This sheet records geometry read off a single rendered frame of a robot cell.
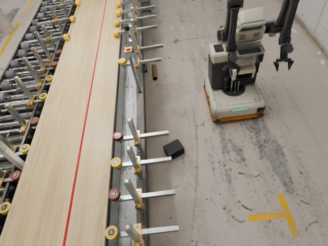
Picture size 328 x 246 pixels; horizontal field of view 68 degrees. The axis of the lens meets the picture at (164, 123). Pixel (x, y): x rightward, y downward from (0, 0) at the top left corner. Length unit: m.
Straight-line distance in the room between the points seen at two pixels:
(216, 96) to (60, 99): 1.74
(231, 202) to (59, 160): 1.65
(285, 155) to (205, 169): 0.88
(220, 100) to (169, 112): 0.72
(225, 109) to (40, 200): 2.07
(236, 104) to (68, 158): 1.91
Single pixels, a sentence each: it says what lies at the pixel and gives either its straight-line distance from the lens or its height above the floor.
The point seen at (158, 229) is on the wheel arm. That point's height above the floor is 0.84.
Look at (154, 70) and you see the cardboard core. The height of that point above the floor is 0.08.
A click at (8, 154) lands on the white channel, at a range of 2.20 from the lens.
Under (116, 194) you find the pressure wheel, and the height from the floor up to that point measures 0.91.
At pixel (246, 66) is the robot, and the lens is 2.65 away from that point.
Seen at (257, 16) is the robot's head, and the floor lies 1.34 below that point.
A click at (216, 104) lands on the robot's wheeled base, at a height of 0.28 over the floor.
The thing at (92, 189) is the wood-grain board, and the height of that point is 0.90.
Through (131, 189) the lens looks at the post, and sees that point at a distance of 1.57.
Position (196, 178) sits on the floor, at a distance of 2.73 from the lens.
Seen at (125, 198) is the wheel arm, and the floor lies 0.82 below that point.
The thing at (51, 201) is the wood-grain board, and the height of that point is 0.90.
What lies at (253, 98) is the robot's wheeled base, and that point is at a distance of 3.07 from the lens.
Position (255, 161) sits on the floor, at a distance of 2.88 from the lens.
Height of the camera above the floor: 2.45
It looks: 50 degrees down
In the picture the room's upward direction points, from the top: 12 degrees counter-clockwise
